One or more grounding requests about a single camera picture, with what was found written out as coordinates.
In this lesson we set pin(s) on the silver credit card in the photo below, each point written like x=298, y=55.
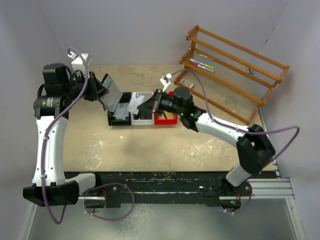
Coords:
x=135, y=101

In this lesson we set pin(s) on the pink marker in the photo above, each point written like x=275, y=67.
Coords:
x=202, y=67

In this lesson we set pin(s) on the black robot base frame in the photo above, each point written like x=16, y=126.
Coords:
x=170, y=187

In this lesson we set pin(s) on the green capped marker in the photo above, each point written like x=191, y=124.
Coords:
x=202, y=64

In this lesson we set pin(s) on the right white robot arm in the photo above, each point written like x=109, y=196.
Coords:
x=254, y=148

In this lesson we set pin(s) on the black card holder wallet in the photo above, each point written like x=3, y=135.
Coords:
x=111, y=99

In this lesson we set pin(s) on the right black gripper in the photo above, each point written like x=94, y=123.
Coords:
x=154, y=103

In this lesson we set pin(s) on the wooden tiered rack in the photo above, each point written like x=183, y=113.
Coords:
x=243, y=80

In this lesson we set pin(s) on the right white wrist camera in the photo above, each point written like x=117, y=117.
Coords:
x=166, y=82

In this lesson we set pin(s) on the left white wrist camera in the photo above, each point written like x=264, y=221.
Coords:
x=77, y=63

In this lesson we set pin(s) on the white plastic bin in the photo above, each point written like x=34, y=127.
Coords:
x=143, y=118

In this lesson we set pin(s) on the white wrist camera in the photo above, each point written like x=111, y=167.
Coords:
x=77, y=63
x=166, y=82

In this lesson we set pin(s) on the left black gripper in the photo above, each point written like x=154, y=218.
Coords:
x=88, y=96

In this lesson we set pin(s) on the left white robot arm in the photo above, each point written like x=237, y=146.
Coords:
x=49, y=186

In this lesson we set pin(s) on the black plastic bin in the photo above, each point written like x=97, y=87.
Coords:
x=112, y=121

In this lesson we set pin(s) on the red plastic bin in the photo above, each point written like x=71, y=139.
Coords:
x=167, y=117

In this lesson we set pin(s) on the grey marker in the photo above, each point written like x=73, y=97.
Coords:
x=204, y=56

